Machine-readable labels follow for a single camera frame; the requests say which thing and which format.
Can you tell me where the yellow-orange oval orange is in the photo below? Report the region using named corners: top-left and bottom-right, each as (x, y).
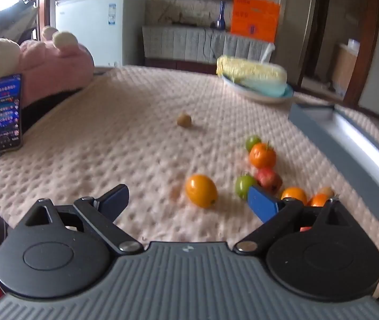
top-left (185, 174), bottom-right (218, 207)

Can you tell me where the pink plush toy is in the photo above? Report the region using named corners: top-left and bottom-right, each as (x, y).
top-left (0, 26), bottom-right (95, 130)

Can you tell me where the grey cardboard box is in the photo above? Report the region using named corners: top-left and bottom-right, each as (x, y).
top-left (287, 103), bottom-right (379, 221)

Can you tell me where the blue glass vase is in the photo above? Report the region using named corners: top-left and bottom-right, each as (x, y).
top-left (210, 1), bottom-right (226, 30)

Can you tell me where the dark wooden cabinet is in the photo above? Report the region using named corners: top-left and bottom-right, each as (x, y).
top-left (144, 58), bottom-right (220, 72)

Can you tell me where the small brown longan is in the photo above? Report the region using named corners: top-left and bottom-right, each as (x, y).
top-left (177, 113), bottom-right (193, 129)

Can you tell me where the white chest freezer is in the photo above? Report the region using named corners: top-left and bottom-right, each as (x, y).
top-left (55, 0), bottom-right (124, 67)

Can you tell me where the orange tangerine with stem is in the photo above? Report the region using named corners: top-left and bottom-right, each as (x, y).
top-left (281, 187), bottom-right (308, 205)
top-left (249, 142), bottom-right (276, 169)

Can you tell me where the orange gift box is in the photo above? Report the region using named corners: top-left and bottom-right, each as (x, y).
top-left (231, 0), bottom-right (281, 43)

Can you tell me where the grey lace cabinet cover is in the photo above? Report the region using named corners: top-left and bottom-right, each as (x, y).
top-left (142, 25), bottom-right (276, 64)

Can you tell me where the pale blue plate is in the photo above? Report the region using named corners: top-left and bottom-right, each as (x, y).
top-left (222, 75), bottom-right (294, 104)

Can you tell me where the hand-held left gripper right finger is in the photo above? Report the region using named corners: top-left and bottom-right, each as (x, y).
top-left (233, 186), bottom-right (360, 253)

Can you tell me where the napa cabbage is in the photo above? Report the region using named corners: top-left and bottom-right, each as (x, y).
top-left (216, 55), bottom-right (288, 95)

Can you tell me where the black smartphone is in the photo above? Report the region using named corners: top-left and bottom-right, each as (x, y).
top-left (0, 73), bottom-right (23, 155)

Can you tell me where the wooden kitchen cabinet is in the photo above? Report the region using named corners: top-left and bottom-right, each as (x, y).
top-left (331, 42), bottom-right (358, 97)

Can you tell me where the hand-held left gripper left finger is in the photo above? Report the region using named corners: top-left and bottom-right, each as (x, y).
top-left (19, 184), bottom-right (144, 257)

